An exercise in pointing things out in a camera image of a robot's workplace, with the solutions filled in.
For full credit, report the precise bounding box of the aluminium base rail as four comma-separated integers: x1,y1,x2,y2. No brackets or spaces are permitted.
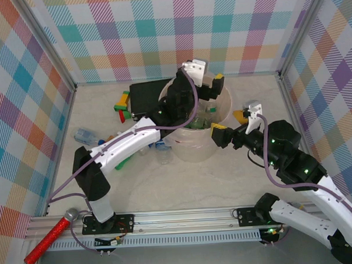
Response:
23,203,330,241

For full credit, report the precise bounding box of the thin black cable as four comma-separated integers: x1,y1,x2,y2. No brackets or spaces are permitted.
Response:
246,148,269,168

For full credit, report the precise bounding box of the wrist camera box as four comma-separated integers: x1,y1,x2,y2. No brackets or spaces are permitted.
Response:
243,100,264,135
180,58,218,90

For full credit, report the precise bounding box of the grey slotted cable tray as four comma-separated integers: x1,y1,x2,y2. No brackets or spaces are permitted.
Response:
47,230,262,252

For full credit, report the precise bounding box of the green yellow toy block stack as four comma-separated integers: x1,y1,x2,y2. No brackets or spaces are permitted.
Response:
113,91,133,113

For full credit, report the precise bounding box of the red glitter toy microphone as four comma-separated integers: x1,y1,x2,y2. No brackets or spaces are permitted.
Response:
22,208,83,264

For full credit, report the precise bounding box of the beige round bin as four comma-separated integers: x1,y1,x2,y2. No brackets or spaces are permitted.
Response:
156,74,236,165

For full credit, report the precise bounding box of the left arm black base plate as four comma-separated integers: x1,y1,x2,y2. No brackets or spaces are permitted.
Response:
82,213,136,237

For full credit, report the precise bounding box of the aluminium frame post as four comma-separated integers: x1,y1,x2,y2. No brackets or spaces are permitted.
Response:
274,0,335,75
17,0,77,94

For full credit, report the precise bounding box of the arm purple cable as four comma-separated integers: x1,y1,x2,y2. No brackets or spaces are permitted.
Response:
41,69,205,255
256,109,352,233

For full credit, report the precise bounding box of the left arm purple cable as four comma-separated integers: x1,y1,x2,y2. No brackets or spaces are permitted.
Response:
41,69,205,255

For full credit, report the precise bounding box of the small connector with wires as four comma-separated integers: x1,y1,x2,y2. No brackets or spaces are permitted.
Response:
94,235,123,248

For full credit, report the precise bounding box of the black ribbed case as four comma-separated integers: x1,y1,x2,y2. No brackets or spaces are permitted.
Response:
129,78,176,119

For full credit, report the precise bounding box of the aluminium frame bar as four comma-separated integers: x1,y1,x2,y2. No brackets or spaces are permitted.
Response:
39,85,82,216
275,72,312,157

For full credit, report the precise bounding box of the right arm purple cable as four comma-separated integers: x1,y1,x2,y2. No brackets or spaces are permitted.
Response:
256,109,352,233

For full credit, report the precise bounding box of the green bottle orange cap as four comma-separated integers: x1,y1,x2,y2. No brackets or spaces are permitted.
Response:
114,157,131,171

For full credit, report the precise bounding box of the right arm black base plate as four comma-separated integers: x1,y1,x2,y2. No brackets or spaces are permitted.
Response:
233,203,271,227

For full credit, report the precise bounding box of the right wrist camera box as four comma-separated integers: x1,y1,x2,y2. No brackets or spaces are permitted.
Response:
243,100,264,135

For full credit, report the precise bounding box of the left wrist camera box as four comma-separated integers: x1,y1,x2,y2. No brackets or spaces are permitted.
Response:
180,58,218,90

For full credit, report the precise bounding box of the clear bottle pale blue label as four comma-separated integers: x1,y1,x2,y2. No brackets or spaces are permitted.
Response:
73,127,97,145

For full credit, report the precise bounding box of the red green toy block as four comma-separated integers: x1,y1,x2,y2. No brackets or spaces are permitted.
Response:
119,108,136,124

